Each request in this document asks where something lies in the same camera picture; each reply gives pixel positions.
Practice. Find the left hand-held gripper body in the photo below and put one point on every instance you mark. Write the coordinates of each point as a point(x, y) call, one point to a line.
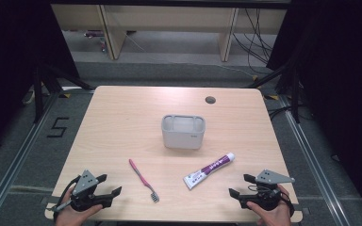
point(86, 185)

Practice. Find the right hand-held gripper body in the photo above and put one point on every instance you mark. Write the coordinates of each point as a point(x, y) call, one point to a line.
point(270, 178)

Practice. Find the pink toothbrush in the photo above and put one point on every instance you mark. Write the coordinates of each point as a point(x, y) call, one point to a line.
point(140, 177)

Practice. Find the white and purple toothpaste tube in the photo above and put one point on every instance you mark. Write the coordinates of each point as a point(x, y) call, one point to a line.
point(209, 169)

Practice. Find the grey plastic holder box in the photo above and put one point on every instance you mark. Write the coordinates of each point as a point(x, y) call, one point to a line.
point(184, 138)

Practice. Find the person's left hand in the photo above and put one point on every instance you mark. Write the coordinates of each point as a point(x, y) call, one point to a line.
point(70, 218)

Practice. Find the person's right hand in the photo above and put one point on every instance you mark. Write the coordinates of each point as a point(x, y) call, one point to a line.
point(276, 218)

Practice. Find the grey tape piece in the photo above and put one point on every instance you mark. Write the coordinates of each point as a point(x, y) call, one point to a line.
point(304, 211)
point(52, 200)

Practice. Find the black metal stand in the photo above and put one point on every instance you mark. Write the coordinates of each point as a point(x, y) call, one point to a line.
point(295, 94)
point(39, 94)

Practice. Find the dark curtain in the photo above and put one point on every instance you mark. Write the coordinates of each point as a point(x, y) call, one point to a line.
point(12, 62)
point(342, 78)

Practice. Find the small colourful clutter under desk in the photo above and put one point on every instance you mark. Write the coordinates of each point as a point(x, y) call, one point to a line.
point(98, 39)

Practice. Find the beige wooden desk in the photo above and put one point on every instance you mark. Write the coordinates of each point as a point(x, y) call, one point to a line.
point(169, 19)

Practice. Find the metal floor rail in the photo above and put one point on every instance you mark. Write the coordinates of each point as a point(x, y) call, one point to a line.
point(15, 163)
point(314, 163)

